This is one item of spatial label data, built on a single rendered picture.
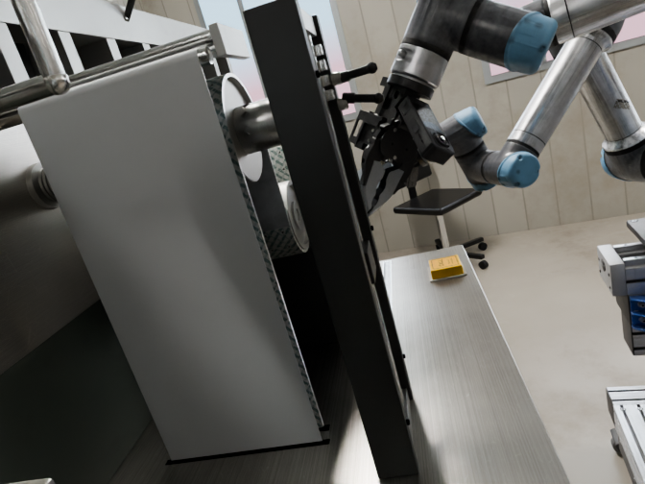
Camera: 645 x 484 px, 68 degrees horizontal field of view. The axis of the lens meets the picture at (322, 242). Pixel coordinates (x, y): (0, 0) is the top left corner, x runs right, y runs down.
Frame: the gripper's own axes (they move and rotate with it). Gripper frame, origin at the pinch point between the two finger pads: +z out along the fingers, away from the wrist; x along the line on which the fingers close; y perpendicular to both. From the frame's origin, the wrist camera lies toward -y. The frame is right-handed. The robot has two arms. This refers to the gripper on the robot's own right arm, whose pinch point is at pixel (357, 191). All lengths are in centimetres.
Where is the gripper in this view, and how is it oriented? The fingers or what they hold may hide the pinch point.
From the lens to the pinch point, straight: 127.5
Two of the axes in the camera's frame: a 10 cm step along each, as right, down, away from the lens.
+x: 2.5, 8.9, -3.9
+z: -8.0, 4.2, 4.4
